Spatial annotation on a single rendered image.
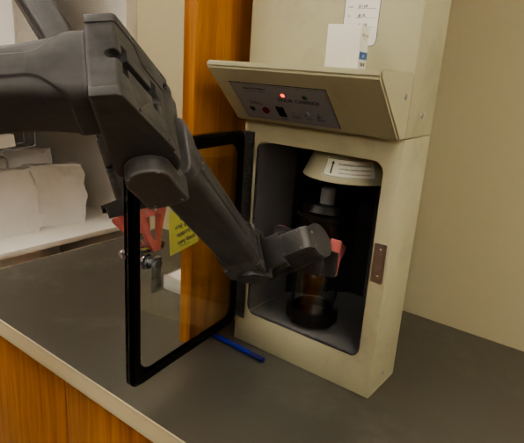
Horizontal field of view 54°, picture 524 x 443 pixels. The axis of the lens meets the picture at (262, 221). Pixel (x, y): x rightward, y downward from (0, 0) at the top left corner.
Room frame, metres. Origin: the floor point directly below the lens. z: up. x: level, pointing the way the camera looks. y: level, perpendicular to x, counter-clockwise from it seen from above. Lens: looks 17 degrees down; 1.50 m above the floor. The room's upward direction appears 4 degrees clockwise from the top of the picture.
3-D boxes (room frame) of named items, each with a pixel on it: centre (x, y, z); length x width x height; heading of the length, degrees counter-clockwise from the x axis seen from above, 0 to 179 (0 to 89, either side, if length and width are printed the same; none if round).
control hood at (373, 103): (0.85, -0.05, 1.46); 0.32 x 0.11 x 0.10; 54
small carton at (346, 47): (0.81, -0.11, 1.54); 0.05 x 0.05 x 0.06; 67
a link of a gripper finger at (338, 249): (0.90, -0.12, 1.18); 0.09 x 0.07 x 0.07; 147
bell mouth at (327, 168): (0.96, -0.16, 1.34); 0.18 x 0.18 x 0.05
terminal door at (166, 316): (0.84, 0.12, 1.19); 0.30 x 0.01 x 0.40; 150
